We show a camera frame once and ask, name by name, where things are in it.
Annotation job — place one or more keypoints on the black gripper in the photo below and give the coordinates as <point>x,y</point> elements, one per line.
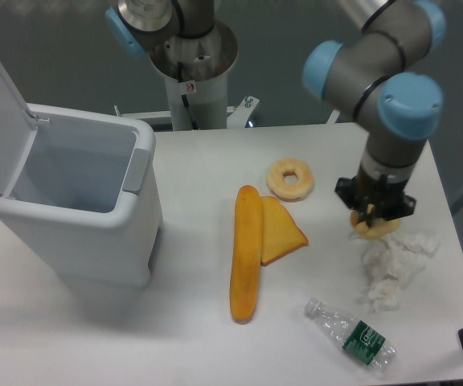
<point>388,198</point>

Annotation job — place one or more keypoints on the round cream bread roll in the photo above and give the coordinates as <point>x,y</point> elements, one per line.
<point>378,228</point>

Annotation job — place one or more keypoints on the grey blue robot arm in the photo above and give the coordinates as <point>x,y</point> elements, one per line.
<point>369,82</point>

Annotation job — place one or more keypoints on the crumpled white tissue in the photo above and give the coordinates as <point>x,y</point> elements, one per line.
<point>391,263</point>

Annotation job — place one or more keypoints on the triangular toast slice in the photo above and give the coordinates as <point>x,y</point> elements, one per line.
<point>281,233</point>

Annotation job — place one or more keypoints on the clear plastic water bottle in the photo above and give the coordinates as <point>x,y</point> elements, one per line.
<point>356,338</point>

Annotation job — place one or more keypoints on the long orange baguette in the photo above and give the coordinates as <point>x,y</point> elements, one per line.
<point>247,250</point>

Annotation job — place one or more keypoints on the white trash bin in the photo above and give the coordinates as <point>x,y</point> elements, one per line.
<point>86,199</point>

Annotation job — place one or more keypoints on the ring doughnut bread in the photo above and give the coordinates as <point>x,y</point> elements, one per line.
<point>290,179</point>

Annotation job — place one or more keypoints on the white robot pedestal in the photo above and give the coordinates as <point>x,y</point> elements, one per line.
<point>195,75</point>

